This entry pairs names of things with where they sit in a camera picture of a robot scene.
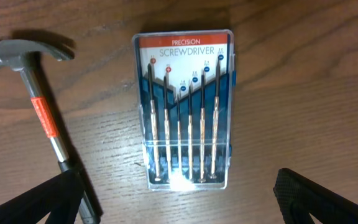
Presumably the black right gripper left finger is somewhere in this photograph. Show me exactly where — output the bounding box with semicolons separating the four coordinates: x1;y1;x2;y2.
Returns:
0;170;84;224

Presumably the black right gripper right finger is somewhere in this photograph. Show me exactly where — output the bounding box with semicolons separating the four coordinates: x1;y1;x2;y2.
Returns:
273;168;358;224

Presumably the precision screwdriver set case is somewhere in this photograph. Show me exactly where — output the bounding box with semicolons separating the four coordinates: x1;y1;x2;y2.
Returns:
132;29;236;191

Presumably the claw hammer orange label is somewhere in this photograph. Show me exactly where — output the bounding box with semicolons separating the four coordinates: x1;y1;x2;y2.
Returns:
0;39;101;223

